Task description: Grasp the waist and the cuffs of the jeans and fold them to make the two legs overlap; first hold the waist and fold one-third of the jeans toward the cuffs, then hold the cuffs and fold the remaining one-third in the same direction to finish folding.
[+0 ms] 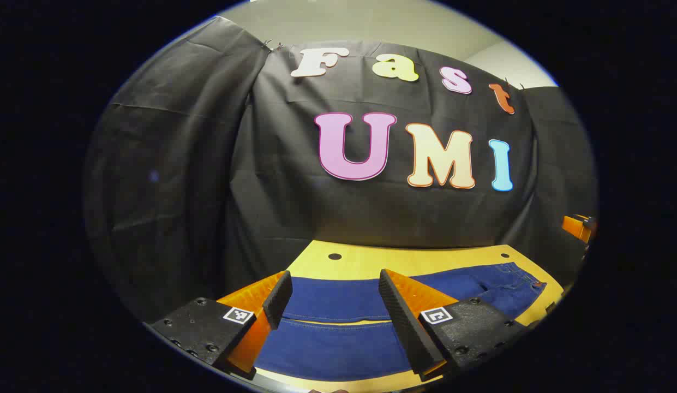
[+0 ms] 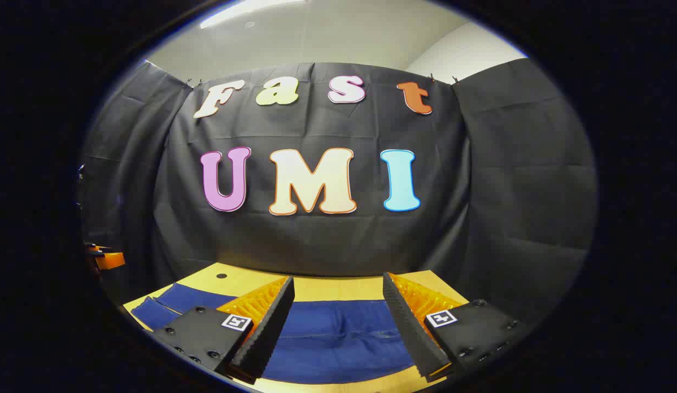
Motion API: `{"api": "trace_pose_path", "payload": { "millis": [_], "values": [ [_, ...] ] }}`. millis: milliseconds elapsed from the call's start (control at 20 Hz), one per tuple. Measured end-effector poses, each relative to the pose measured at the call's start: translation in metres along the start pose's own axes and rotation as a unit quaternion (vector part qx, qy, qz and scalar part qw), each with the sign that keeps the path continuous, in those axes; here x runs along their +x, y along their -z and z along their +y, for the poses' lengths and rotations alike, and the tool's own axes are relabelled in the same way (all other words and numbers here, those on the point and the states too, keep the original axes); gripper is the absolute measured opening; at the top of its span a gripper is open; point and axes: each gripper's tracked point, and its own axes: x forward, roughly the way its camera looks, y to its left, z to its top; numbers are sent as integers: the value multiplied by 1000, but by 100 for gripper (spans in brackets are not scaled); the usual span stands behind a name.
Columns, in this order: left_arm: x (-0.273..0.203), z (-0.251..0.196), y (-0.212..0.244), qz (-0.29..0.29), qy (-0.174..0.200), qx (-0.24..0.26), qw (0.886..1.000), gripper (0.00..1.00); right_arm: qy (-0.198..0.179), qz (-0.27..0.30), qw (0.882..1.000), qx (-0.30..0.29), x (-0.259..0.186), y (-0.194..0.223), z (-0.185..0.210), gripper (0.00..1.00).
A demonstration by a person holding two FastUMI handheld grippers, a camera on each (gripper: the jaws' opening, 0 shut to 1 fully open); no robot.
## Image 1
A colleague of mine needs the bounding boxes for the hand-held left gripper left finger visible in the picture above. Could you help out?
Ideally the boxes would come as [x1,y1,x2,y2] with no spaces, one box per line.
[146,270,293,381]

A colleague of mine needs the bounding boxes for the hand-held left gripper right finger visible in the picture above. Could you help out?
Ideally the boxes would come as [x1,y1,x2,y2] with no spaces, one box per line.
[378,269,531,383]

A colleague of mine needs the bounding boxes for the blue denim jeans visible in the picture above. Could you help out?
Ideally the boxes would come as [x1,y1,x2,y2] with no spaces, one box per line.
[254,262,547,382]

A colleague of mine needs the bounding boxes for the black backdrop cloth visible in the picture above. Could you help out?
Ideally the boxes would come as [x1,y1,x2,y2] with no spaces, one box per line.
[83,15,598,323]

